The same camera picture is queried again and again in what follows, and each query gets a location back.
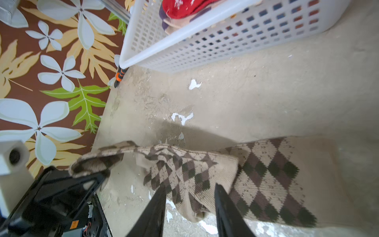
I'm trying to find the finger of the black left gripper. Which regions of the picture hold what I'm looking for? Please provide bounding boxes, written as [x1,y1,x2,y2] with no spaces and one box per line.
[10,166,108,217]

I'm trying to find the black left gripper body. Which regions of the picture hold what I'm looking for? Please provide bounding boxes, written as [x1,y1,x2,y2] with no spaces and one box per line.
[1,194,113,237]

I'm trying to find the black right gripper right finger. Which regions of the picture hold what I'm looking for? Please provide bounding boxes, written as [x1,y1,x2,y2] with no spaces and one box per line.
[214,184,255,237]

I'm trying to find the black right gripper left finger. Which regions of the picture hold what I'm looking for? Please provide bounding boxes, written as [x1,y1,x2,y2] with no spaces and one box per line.
[126,187,166,237]

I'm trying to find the beige brown argyle sock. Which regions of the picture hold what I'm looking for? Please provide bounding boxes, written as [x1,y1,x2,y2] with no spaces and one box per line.
[69,141,238,223]

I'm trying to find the beige purple striped sock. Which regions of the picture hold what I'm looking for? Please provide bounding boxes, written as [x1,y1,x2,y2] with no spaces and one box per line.
[159,1,225,35]

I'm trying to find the orange black cutting pliers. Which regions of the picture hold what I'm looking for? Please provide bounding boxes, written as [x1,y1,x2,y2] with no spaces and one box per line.
[114,66,129,88]

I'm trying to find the white plastic laundry basket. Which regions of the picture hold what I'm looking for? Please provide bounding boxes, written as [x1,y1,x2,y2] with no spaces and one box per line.
[119,0,349,73]

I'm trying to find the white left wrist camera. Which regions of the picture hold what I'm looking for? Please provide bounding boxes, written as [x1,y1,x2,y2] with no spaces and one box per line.
[1,141,34,218]

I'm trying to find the aluminium frame post left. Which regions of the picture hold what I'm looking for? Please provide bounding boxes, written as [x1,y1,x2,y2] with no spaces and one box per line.
[100,0,131,25]

